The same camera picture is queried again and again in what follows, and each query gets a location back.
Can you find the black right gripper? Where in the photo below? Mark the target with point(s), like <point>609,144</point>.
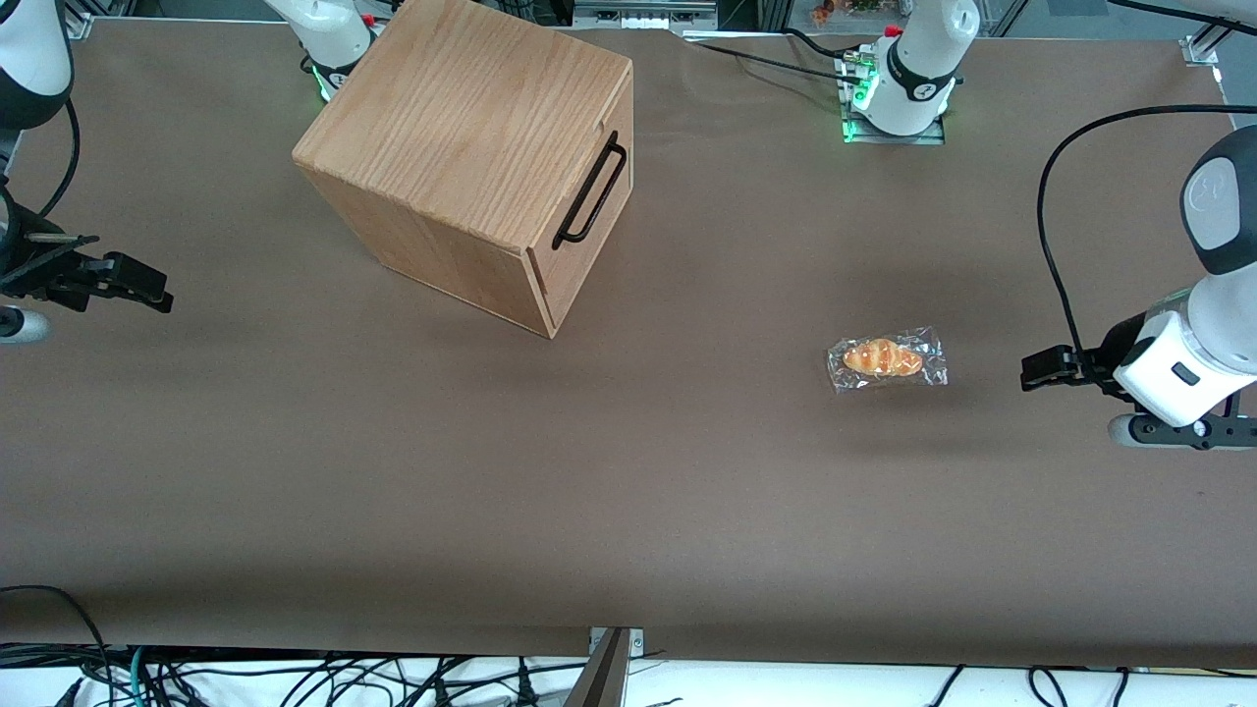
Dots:
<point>41,272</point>

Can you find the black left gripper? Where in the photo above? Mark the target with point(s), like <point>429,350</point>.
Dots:
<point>1104,360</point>

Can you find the wooden drawer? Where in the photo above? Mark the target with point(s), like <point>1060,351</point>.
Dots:
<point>587,162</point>

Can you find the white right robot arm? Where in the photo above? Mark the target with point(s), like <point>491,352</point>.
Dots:
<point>29,49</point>

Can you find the wooden drawer cabinet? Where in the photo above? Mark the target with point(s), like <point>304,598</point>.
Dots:
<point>462,118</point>

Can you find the bread roll in clear wrapper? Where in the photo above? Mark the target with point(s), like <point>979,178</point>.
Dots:
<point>882,358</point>

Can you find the table cover sheet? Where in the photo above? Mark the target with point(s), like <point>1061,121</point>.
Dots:
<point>687,491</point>

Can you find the orange toy food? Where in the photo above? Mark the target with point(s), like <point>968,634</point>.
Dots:
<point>823,12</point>

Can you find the grey power strip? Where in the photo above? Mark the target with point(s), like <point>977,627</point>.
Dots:
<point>638,15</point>

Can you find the brown slanted bar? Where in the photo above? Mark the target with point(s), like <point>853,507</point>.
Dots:
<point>599,682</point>

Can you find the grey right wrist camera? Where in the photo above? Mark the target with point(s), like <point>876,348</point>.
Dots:
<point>22,326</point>

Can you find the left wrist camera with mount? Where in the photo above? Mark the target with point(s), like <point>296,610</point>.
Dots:
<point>1169,432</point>

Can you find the aluminium frame profile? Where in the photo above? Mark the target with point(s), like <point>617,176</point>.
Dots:
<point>79,25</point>
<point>1203,49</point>

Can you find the small metal edge bracket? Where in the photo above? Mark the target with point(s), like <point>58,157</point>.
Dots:
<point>636,643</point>

